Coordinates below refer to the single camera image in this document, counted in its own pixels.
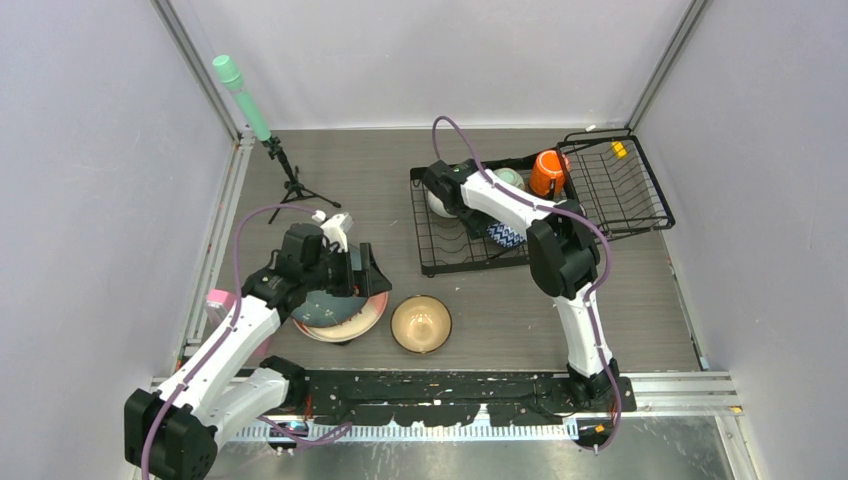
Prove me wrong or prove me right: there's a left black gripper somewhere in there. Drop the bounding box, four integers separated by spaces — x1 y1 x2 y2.
303 243 390 298

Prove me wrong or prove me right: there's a cream bowl red rim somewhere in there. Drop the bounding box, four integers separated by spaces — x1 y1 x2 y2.
427 191 456 219

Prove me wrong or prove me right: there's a pink cream plate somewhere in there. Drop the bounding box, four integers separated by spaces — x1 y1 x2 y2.
293 292 389 344

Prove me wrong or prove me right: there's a light green bowl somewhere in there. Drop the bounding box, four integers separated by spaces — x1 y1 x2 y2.
494 168 526 191

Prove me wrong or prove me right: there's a black wire dish rack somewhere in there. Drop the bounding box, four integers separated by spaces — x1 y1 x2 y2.
409 152 598 278

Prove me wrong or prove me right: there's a blue floral plate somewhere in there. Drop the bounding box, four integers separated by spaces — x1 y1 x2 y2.
290 291 368 328

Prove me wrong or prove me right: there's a brown speckled bowl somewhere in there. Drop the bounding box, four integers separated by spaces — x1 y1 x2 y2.
390 295 453 355

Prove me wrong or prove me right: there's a blue white patterned bowl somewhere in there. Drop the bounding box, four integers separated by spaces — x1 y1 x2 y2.
487 222 526 249

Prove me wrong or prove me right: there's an orange mug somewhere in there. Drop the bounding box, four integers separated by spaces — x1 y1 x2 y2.
529 149 572 199

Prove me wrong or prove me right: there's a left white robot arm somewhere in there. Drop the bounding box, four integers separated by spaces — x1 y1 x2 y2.
123 222 392 479

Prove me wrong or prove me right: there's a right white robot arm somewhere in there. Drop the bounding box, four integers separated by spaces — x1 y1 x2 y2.
422 160 618 411

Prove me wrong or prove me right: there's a pink box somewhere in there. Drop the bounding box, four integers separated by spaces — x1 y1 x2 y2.
204 289 271 358

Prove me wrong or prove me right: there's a yellow block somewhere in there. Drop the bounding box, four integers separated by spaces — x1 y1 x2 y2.
610 141 628 159

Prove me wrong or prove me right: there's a green microphone on tripod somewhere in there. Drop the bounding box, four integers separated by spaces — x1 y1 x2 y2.
212 55 342 224

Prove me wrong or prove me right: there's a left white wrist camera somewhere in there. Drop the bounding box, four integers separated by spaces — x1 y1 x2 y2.
312 210 354 252

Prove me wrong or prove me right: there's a black wire rack side tray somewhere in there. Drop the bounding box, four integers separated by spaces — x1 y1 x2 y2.
557 128 676 241

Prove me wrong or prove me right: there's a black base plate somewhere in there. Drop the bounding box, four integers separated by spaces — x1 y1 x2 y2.
270 370 636 427

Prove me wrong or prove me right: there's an aluminium frame rail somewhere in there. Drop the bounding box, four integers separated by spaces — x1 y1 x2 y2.
142 370 745 444

